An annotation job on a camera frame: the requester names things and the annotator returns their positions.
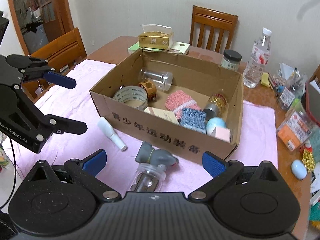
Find white plastic bottle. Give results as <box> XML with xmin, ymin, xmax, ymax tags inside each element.
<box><xmin>97</xmin><ymin>117</ymin><xmax>127</xmax><ymax>151</ymax></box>

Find light blue white ball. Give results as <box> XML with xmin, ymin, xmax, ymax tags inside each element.
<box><xmin>206</xmin><ymin>117</ymin><xmax>226</xmax><ymax>135</ymax></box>

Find clear jar brown contents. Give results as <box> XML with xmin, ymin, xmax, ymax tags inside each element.
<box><xmin>129</xmin><ymin>163</ymin><xmax>167</xmax><ymax>193</ymax></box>

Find grey plush toy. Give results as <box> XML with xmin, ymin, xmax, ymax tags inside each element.
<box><xmin>135</xmin><ymin>141</ymin><xmax>178</xmax><ymax>171</ymax></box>

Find jar of gold beads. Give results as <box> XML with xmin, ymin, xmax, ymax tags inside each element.
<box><xmin>203</xmin><ymin>93</ymin><xmax>227</xmax><ymax>121</ymax></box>

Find wooden toy car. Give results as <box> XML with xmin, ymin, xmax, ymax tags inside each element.
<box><xmin>138</xmin><ymin>79</ymin><xmax>157</xmax><ymax>102</ymax></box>

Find pink cosmetics box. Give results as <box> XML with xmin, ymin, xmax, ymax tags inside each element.
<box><xmin>210</xmin><ymin>126</ymin><xmax>231</xmax><ymax>143</ymax></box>

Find wooden chair left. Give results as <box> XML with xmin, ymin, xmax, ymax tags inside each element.
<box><xmin>23</xmin><ymin>28</ymin><xmax>87</xmax><ymax>103</ymax></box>

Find wooden chair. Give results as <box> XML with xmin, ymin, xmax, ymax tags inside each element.
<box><xmin>23</xmin><ymin>28</ymin><xmax>87</xmax><ymax>103</ymax></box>
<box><xmin>309</xmin><ymin>65</ymin><xmax>320</xmax><ymax>85</ymax></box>
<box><xmin>189</xmin><ymin>5</ymin><xmax>239</xmax><ymax>53</ymax></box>

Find blue knitted cloth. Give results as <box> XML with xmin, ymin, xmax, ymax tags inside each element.
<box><xmin>180</xmin><ymin>108</ymin><xmax>206</xmax><ymax>134</ymax></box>

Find brown cardboard box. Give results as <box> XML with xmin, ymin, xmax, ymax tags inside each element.
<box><xmin>90</xmin><ymin>50</ymin><xmax>244</xmax><ymax>163</ymax></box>

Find pink knitted cloth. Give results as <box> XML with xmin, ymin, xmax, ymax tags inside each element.
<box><xmin>165</xmin><ymin>90</ymin><xmax>201</xmax><ymax>119</ymax></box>

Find gold ornament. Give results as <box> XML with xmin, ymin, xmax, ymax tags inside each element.
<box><xmin>302</xmin><ymin>148</ymin><xmax>316</xmax><ymax>173</ymax></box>

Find teal packet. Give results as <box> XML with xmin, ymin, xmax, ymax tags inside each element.
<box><xmin>309</xmin><ymin>128</ymin><xmax>320</xmax><ymax>163</ymax></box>

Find yellow sticky notes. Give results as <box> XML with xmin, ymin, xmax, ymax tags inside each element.
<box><xmin>260</xmin><ymin>72</ymin><xmax>270</xmax><ymax>87</ymax></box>

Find empty clear plastic jar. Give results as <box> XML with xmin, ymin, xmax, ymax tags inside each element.
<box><xmin>139</xmin><ymin>68</ymin><xmax>173</xmax><ymax>92</ymax></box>

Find clear water bottle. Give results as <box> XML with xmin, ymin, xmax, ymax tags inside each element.
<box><xmin>244</xmin><ymin>28</ymin><xmax>272</xmax><ymax>88</ymax></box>

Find gold tissue pack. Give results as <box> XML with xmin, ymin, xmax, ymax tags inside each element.
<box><xmin>138</xmin><ymin>24</ymin><xmax>174</xmax><ymax>50</ymax></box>

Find clear pen holder jar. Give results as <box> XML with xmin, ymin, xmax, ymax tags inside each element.
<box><xmin>278</xmin><ymin>68</ymin><xmax>308</xmax><ymax>111</ymax></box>

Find black lid glass jar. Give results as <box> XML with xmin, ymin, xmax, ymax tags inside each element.
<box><xmin>221</xmin><ymin>49</ymin><xmax>242</xmax><ymax>71</ymax></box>

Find red smartphone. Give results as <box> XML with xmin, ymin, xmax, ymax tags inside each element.
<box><xmin>305</xmin><ymin>82</ymin><xmax>320</xmax><ymax>126</ymax></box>

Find thick green white book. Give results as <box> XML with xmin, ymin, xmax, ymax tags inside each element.
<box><xmin>127</xmin><ymin>42</ymin><xmax>190</xmax><ymax>55</ymax></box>

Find wooden chair right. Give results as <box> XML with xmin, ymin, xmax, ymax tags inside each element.
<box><xmin>309</xmin><ymin>65</ymin><xmax>320</xmax><ymax>85</ymax></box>

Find wooden chair back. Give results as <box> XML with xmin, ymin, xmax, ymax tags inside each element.
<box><xmin>189</xmin><ymin>5</ymin><xmax>239</xmax><ymax>53</ymax></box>

